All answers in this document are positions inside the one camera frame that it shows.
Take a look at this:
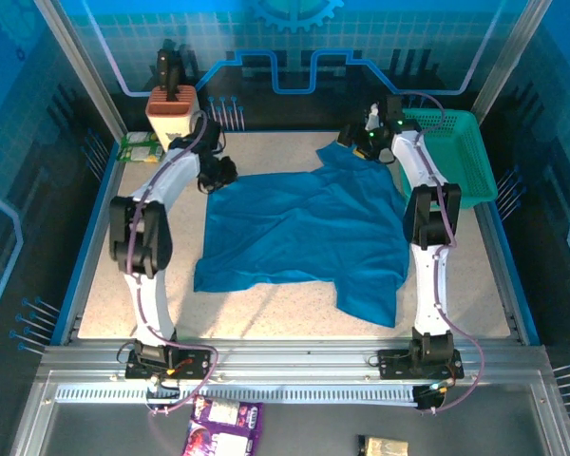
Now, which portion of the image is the blue t-shirt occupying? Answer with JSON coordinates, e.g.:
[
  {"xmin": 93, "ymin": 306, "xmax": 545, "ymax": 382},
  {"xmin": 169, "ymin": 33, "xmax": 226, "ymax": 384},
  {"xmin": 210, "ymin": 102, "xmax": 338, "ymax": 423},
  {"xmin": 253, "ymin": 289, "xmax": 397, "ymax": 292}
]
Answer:
[{"xmin": 193, "ymin": 141, "xmax": 411, "ymax": 329}]

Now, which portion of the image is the green snack packet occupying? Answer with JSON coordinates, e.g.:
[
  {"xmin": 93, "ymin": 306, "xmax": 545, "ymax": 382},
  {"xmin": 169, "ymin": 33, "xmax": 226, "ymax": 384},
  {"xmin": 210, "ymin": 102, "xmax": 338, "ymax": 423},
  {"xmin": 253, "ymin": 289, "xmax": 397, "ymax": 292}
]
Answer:
[
  {"xmin": 116, "ymin": 143, "xmax": 165, "ymax": 164},
  {"xmin": 123, "ymin": 131, "xmax": 161, "ymax": 146}
]

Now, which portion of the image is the white knife block, terracotta top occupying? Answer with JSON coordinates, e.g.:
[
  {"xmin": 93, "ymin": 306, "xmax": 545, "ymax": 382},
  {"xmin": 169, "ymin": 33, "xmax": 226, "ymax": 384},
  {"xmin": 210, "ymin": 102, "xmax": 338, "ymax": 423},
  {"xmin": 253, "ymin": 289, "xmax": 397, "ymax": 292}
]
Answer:
[{"xmin": 144, "ymin": 85, "xmax": 201, "ymax": 151}]

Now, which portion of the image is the green plastic mesh basket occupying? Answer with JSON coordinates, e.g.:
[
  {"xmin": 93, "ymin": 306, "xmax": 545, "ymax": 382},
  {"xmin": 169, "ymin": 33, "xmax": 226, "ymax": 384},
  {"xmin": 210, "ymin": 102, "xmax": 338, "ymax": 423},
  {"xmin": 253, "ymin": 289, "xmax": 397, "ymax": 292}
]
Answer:
[{"xmin": 398, "ymin": 107, "xmax": 499, "ymax": 211}]

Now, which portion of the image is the purple snack bag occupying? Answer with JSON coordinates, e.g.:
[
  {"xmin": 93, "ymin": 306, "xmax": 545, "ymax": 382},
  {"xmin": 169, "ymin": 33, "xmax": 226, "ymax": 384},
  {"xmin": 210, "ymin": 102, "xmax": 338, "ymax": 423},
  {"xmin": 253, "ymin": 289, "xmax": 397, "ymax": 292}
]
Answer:
[{"xmin": 179, "ymin": 393, "xmax": 265, "ymax": 456}]

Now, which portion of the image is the dark gold foil packet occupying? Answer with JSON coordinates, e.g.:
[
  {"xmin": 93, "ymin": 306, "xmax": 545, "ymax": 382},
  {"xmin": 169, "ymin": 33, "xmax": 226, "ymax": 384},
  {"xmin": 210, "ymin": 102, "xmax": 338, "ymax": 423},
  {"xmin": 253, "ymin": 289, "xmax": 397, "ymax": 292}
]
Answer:
[{"xmin": 357, "ymin": 434, "xmax": 409, "ymax": 456}]

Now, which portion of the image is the black-handled knife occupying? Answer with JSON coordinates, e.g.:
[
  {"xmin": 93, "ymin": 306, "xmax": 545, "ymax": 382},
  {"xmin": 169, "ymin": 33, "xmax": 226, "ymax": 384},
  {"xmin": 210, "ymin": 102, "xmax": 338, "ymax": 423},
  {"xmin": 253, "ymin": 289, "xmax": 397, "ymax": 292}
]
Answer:
[
  {"xmin": 156, "ymin": 48, "xmax": 170, "ymax": 91},
  {"xmin": 164, "ymin": 64, "xmax": 181, "ymax": 102}
]

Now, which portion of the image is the aluminium table side rail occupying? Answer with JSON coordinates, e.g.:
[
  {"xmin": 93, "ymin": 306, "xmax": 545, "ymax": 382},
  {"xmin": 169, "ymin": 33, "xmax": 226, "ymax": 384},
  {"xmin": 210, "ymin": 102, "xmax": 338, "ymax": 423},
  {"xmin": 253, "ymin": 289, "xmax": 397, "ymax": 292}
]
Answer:
[
  {"xmin": 474, "ymin": 203, "xmax": 528, "ymax": 346},
  {"xmin": 59, "ymin": 135, "xmax": 127, "ymax": 346}
]

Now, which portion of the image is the aluminium frame post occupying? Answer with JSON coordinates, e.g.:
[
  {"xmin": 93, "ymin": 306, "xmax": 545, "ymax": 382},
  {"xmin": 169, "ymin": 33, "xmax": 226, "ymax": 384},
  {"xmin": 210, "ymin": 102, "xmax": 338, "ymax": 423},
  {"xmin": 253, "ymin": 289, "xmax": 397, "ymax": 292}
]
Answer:
[
  {"xmin": 472, "ymin": 0, "xmax": 555, "ymax": 111},
  {"xmin": 32, "ymin": 0, "xmax": 127, "ymax": 139}
]

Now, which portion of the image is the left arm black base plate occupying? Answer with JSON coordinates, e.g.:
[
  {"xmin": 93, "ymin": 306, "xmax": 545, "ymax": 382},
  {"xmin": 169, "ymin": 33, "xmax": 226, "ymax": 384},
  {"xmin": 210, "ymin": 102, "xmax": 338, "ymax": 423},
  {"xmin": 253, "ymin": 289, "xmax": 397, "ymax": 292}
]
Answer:
[{"xmin": 124, "ymin": 349, "xmax": 213, "ymax": 381}]

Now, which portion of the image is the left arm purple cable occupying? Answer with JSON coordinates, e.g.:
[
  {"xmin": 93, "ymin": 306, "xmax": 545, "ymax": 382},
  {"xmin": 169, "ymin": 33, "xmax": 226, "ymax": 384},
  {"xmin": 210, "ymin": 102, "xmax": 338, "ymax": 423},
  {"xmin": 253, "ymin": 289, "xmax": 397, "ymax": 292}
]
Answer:
[{"xmin": 116, "ymin": 109, "xmax": 219, "ymax": 417}]

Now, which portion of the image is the aluminium mounting rail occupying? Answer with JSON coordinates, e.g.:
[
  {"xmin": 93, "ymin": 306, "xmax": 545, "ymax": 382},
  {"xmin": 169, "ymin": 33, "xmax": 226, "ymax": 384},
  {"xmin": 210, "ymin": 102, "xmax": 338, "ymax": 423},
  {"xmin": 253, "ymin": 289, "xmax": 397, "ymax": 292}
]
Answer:
[{"xmin": 42, "ymin": 337, "xmax": 550, "ymax": 381}]

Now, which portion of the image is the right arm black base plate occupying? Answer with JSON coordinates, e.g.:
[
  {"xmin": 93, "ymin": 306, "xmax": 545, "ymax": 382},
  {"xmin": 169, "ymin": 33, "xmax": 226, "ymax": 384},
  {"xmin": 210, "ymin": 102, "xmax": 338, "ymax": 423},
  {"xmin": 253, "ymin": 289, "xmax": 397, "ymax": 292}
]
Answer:
[{"xmin": 377, "ymin": 348, "xmax": 466, "ymax": 381}]

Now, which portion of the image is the small circuit board with wires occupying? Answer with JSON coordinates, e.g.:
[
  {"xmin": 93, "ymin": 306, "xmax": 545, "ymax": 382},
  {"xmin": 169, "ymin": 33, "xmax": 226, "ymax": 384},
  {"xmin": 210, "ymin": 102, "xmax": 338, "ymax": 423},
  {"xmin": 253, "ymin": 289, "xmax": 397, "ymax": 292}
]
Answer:
[
  {"xmin": 412, "ymin": 379, "xmax": 457, "ymax": 412},
  {"xmin": 144, "ymin": 377, "xmax": 181, "ymax": 414}
]

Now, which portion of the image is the slotted grey cable duct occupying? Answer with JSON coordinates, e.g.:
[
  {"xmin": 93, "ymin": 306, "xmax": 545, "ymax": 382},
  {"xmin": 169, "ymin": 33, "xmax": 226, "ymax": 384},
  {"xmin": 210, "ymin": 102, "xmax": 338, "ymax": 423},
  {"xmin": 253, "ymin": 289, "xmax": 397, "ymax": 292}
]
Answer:
[{"xmin": 55, "ymin": 383, "xmax": 419, "ymax": 406}]

